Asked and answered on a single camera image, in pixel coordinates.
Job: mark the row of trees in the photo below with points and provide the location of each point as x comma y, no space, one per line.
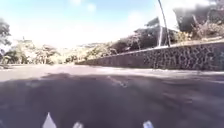
36,53

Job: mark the dark stone wall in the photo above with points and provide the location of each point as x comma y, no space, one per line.
180,57

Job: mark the building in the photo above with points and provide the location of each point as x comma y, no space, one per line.
151,35

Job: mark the grey asphalt road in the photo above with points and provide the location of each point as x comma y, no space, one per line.
110,100

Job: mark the bushes above wall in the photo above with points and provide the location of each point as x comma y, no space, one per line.
200,23

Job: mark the tree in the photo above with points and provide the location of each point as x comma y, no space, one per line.
3,33

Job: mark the robot's own part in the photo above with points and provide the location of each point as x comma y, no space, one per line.
78,125
148,125

